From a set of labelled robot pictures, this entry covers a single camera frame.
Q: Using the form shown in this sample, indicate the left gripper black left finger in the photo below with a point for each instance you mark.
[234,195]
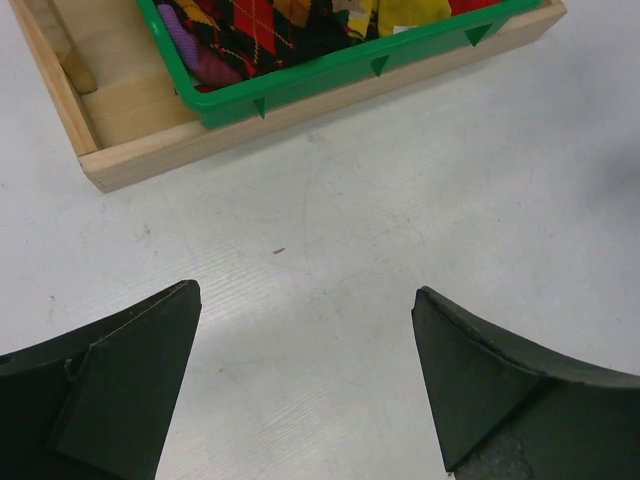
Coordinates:
[97,401]

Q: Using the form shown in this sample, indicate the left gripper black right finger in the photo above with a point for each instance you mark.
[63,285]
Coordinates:
[505,407]

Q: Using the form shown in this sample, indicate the wooden hanger stand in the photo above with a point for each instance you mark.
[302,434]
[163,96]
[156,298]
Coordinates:
[116,102]

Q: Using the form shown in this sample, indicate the green plastic bin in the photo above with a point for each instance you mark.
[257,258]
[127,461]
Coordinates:
[286,86]

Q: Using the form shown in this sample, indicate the purple sock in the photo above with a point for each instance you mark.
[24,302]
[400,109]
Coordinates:
[210,72]

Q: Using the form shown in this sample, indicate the black red argyle sock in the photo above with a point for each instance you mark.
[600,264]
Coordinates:
[258,37]

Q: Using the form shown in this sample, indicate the red sock with white pattern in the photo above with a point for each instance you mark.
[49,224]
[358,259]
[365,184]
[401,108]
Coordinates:
[459,7]

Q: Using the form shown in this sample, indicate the yellow sock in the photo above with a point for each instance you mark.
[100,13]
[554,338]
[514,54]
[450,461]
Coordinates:
[387,17]

